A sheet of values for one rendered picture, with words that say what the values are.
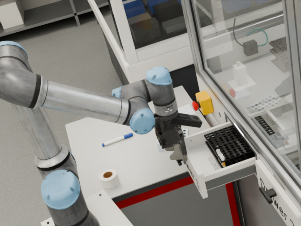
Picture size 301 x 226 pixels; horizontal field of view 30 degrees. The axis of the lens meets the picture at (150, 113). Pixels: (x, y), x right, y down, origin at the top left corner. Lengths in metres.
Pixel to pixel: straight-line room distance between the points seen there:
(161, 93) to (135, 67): 0.89
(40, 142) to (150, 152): 0.62
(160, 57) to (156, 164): 0.65
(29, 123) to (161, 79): 0.42
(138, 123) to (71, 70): 3.29
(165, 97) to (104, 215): 0.46
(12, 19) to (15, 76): 4.29
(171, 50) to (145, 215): 0.84
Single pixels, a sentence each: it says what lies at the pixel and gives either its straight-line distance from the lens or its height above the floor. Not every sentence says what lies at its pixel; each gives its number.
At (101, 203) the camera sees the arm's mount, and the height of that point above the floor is 0.84.
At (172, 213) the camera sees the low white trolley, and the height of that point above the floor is 0.58.
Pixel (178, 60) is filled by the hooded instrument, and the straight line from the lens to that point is 2.66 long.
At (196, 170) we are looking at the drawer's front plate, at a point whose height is 0.93.
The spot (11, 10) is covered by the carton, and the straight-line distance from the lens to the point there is 5.76.
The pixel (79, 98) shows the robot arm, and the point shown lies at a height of 1.33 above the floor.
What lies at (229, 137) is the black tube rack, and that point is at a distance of 1.98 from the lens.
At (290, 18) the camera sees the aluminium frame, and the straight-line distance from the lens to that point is 1.23.
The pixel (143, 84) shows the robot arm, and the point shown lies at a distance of 1.73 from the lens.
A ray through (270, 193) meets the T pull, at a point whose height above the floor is 0.91.
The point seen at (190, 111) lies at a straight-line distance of 2.39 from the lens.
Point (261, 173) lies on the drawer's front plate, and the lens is 1.80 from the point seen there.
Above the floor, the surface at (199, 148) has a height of 0.84.
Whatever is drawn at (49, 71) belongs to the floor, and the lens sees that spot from 4.98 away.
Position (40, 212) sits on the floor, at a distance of 3.40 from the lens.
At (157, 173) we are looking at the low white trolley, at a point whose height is 0.76.
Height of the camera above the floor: 2.06
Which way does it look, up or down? 32 degrees down
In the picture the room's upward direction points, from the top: 15 degrees counter-clockwise
